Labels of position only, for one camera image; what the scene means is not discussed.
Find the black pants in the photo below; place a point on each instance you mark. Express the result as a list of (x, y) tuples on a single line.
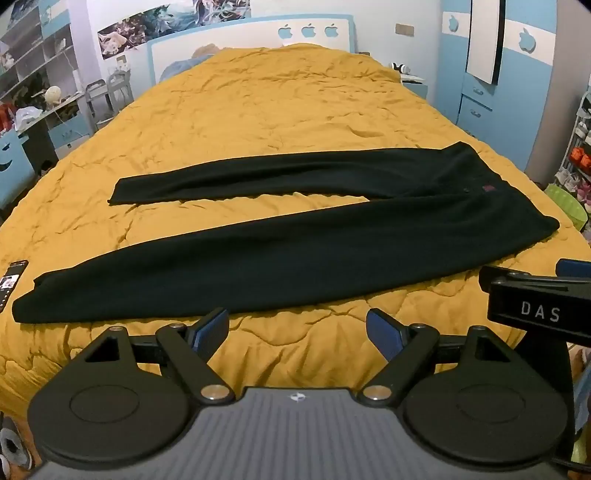
[(277, 258)]

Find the cluttered desk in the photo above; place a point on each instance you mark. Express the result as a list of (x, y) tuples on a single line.
[(60, 120)]

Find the wall poster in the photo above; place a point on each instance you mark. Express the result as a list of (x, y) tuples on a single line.
[(175, 21)]

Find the blue smiling face chair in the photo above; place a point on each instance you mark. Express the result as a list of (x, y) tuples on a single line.
[(10, 161)]

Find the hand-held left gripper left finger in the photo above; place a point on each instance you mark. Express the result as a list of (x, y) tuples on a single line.
[(210, 328)]

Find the white hanging mirror panel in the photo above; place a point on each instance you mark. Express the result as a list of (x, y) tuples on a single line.
[(482, 41)]

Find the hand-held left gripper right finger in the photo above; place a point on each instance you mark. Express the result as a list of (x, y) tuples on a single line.
[(382, 330)]

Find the green plastic basket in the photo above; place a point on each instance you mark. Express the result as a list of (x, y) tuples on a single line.
[(568, 205)]

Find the blue and white wardrobe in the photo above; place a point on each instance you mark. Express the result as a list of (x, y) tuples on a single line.
[(521, 92)]

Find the white and blue headboard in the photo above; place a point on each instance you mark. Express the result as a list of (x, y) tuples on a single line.
[(249, 34)]

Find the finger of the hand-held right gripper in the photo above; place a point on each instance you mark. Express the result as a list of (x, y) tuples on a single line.
[(508, 277), (575, 267)]

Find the white headphones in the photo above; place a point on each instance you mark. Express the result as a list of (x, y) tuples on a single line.
[(400, 68)]

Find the light blue pillow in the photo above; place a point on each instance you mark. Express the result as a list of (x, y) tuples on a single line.
[(189, 62)]

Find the shoe rack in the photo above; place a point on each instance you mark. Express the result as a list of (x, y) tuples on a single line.
[(579, 147)]

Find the grey rolling cart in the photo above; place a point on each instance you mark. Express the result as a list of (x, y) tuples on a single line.
[(108, 94)]

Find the black smartphone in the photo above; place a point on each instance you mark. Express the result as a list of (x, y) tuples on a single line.
[(10, 281)]

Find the grey sneaker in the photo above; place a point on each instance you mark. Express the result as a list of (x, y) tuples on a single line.
[(11, 443)]

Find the mustard yellow quilted blanket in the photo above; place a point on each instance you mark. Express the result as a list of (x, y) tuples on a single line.
[(277, 106)]

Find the red bag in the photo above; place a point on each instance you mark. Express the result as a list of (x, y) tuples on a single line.
[(4, 115)]

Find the brown wall switch plate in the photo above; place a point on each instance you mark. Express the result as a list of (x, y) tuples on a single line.
[(405, 29)]

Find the white plastic bag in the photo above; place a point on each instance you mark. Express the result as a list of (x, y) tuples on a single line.
[(28, 116)]

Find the blue nightstand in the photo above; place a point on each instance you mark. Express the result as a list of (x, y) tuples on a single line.
[(413, 85)]

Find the white wall shelf unit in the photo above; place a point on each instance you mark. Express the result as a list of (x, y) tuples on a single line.
[(32, 41)]

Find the white round ball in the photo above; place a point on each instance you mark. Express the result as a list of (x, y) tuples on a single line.
[(53, 94)]

